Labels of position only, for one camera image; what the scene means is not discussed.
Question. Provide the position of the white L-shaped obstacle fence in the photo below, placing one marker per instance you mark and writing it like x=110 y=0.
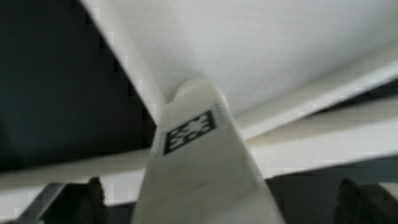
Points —
x=325 y=140

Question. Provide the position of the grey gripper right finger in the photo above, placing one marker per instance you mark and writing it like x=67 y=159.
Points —
x=366 y=203

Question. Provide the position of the white desk top tray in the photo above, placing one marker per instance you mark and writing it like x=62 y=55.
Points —
x=295 y=53

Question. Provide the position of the white leg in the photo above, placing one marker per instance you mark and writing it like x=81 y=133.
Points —
x=202 y=186

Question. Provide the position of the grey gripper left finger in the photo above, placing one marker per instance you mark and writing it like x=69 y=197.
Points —
x=67 y=204

